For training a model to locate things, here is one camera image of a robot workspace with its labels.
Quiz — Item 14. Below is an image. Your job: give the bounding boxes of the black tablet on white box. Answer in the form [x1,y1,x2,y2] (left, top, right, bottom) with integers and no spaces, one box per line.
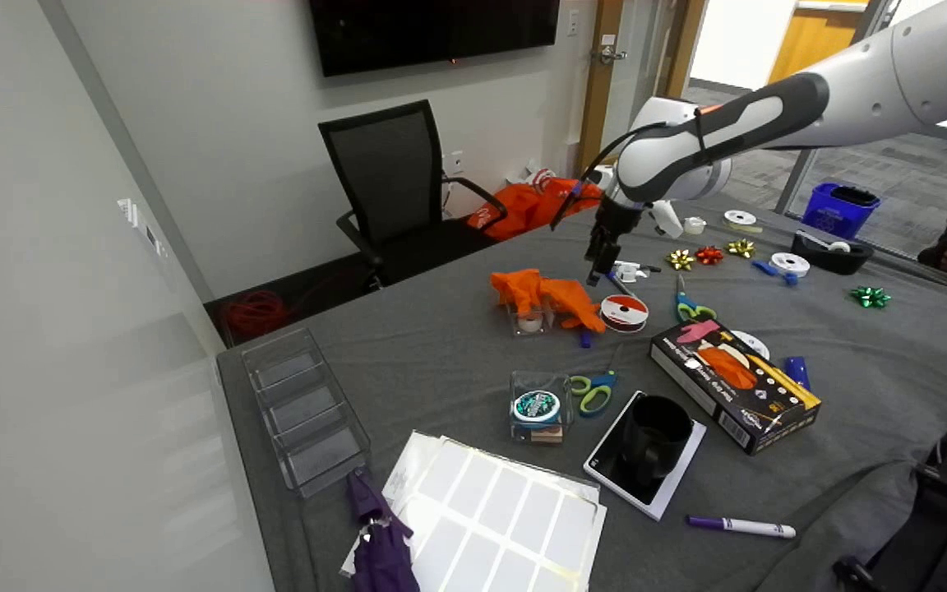
[580,386,710,524]

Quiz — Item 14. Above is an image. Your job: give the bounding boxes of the black and red chair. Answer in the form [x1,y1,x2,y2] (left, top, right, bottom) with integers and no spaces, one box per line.
[833,455,947,592]

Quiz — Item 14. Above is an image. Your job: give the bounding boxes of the red cable coil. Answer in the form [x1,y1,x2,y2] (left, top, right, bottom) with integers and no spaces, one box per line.
[218,288,293,347]

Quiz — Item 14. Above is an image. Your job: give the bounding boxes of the blue storage bin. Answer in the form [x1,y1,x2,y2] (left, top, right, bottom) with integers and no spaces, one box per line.
[799,178,885,245]

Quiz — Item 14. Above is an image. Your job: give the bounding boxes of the white and blue clip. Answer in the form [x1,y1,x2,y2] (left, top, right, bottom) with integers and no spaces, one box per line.
[608,252,653,292]

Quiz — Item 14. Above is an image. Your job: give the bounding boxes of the green handled scissors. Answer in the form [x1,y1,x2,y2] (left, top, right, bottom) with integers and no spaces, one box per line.
[565,364,621,421]

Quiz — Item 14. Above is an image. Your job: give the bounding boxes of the black tray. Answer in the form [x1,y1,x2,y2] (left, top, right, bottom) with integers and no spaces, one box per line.
[789,223,879,281]

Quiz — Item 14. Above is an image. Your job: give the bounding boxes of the yellow door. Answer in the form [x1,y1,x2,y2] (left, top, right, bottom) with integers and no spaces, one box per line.
[761,3,874,89]

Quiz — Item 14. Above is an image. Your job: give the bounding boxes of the black wall monitor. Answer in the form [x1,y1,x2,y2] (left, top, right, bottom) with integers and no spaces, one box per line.
[305,0,561,80]

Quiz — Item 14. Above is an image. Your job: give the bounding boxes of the clear stationery holder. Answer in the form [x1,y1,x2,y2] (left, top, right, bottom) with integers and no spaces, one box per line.
[509,298,558,338]

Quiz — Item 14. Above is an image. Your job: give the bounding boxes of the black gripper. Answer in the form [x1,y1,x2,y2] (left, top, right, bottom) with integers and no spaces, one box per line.
[584,194,645,288]

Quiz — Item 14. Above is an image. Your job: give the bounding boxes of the purple glove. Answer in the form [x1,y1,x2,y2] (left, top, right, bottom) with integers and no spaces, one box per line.
[339,468,425,592]

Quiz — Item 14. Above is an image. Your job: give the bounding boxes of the wooden door with glass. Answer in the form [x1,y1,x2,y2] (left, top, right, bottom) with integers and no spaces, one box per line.
[576,0,710,197]

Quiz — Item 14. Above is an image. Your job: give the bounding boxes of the black mesh office chair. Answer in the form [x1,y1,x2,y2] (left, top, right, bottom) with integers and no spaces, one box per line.
[316,96,509,292]

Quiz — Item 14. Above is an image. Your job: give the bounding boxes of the green gift bow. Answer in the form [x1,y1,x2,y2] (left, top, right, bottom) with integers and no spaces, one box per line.
[848,283,896,314]

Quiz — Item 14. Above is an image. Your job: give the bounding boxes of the blue binder clip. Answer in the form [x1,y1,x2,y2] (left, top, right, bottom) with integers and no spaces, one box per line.
[781,351,819,394]

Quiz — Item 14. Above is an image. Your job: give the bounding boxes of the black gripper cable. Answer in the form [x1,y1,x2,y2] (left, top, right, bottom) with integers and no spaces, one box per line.
[546,119,678,235]

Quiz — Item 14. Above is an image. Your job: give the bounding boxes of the red and white tape roll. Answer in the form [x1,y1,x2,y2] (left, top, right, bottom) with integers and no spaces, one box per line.
[599,288,653,337]

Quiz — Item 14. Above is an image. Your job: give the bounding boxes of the white label sheets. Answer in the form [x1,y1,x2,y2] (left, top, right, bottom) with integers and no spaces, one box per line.
[378,429,613,592]

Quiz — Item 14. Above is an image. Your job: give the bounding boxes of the orange fabric bag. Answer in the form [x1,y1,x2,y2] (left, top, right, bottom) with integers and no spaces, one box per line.
[464,176,608,248]

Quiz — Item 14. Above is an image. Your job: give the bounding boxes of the black stationery set box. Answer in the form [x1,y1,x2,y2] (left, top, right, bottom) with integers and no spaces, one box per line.
[645,317,827,456]

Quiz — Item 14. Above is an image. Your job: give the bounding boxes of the grey metal pole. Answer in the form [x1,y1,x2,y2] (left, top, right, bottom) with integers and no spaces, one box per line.
[773,145,813,216]

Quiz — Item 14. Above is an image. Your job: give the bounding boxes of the teal handled scissors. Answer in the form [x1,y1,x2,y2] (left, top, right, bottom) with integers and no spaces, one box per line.
[672,283,721,328]

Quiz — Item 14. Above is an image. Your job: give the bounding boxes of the clear acrylic card holder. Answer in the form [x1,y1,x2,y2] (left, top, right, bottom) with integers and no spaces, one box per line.
[243,333,374,499]

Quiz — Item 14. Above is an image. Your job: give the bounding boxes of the white wall outlet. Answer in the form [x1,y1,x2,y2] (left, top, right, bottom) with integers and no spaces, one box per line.
[115,194,167,260]

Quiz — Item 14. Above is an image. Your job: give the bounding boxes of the grey table cloth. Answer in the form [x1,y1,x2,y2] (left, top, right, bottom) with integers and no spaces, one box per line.
[213,168,947,592]

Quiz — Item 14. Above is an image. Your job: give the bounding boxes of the purple and white marker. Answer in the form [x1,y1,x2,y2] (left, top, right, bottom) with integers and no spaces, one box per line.
[683,511,804,542]

